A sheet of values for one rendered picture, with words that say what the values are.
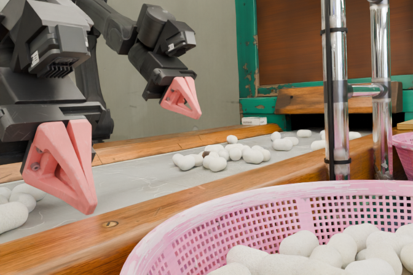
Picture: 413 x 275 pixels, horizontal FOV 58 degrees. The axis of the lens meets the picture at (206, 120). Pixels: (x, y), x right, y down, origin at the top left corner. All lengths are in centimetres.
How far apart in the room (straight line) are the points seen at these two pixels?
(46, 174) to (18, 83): 8
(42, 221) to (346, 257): 24
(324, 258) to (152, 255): 10
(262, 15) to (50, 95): 85
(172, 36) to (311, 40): 47
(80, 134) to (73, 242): 14
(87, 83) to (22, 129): 64
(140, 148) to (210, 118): 156
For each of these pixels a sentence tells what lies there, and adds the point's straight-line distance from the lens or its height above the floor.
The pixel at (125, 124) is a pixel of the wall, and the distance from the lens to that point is 275.
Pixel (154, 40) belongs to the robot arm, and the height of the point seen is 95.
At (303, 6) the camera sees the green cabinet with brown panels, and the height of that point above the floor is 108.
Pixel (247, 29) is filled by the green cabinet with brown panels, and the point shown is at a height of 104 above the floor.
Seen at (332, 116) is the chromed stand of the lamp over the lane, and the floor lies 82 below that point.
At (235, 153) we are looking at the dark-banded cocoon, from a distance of 58.
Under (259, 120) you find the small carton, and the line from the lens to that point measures 100.
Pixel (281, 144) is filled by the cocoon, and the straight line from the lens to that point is 67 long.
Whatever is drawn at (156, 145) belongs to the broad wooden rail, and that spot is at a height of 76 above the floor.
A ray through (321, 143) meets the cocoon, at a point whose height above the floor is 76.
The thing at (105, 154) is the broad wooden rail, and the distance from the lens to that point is 64.
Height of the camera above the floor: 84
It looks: 3 degrees down
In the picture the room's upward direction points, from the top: 3 degrees counter-clockwise
